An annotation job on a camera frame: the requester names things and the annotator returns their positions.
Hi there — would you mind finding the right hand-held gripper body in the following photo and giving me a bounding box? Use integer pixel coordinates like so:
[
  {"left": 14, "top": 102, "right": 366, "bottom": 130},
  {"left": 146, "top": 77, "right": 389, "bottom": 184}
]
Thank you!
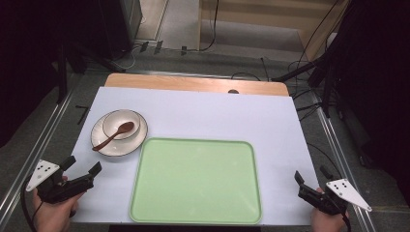
[{"left": 298, "top": 178, "right": 373, "bottom": 217}]

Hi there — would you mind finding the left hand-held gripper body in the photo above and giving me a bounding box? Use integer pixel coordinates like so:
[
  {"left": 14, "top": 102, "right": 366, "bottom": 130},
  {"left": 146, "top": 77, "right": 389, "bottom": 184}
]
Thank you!
[{"left": 25, "top": 159, "right": 95, "bottom": 205}]

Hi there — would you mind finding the white plate with dark rim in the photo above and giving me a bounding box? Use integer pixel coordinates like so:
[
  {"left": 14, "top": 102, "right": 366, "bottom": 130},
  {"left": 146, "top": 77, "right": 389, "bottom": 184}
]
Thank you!
[{"left": 90, "top": 109, "right": 149, "bottom": 158}]

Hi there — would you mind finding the brown wooden spoon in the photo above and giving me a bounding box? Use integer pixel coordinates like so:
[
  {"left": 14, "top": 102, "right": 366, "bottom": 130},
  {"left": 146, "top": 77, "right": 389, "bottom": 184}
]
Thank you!
[{"left": 92, "top": 121, "right": 135, "bottom": 153}]

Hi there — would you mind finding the white ceramic bowl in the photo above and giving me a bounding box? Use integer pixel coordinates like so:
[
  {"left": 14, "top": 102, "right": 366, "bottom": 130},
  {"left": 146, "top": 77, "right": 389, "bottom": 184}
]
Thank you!
[{"left": 102, "top": 109, "right": 141, "bottom": 141}]

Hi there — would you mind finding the light green plastic tray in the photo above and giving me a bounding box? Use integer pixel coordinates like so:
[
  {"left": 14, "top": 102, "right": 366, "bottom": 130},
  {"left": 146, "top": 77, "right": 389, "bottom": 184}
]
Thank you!
[{"left": 129, "top": 137, "right": 264, "bottom": 225}]

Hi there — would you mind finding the person's left hand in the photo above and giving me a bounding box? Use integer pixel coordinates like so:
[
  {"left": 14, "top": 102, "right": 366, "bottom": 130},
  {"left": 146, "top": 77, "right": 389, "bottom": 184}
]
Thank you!
[{"left": 32, "top": 175, "right": 86, "bottom": 232}]

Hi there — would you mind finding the person's right hand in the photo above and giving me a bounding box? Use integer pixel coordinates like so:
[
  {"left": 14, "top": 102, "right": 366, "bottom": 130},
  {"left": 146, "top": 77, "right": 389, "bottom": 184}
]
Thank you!
[{"left": 310, "top": 188, "right": 350, "bottom": 232}]

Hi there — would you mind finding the black metal stand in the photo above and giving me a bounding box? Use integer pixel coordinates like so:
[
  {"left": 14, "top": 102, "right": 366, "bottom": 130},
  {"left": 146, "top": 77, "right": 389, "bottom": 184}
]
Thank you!
[{"left": 271, "top": 54, "right": 337, "bottom": 119}]

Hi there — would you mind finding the white table mat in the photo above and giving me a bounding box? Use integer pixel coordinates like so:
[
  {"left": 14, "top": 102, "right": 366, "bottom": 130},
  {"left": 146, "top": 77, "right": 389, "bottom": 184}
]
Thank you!
[{"left": 71, "top": 86, "right": 320, "bottom": 226}]

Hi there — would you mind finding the black cabinet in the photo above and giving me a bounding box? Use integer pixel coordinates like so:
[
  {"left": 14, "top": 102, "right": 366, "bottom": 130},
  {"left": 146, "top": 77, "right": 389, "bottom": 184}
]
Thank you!
[{"left": 98, "top": 0, "right": 143, "bottom": 62}]

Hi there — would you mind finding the light wooden shelf unit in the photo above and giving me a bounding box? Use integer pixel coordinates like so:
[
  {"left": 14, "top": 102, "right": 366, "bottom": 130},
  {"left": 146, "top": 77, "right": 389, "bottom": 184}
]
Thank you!
[{"left": 196, "top": 0, "right": 351, "bottom": 63}]

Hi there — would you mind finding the aluminium frame rail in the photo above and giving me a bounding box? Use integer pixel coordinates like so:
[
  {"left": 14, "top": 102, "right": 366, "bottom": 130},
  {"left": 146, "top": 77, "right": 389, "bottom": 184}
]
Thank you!
[
  {"left": 0, "top": 72, "right": 83, "bottom": 221},
  {"left": 308, "top": 91, "right": 378, "bottom": 232}
]

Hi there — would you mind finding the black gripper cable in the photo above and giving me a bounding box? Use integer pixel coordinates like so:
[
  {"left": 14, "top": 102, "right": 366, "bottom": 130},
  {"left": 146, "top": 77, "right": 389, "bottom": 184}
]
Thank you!
[
  {"left": 19, "top": 180, "right": 44, "bottom": 232},
  {"left": 340, "top": 211, "right": 353, "bottom": 232}
]

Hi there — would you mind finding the white floor cable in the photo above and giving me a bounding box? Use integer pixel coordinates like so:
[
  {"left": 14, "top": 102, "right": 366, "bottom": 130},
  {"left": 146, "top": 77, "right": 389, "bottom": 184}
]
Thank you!
[{"left": 120, "top": 43, "right": 144, "bottom": 71}]

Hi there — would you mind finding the black looped floor cable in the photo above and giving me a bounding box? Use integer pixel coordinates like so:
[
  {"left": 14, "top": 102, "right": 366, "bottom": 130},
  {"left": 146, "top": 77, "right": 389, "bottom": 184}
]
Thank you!
[{"left": 230, "top": 72, "right": 262, "bottom": 82}]

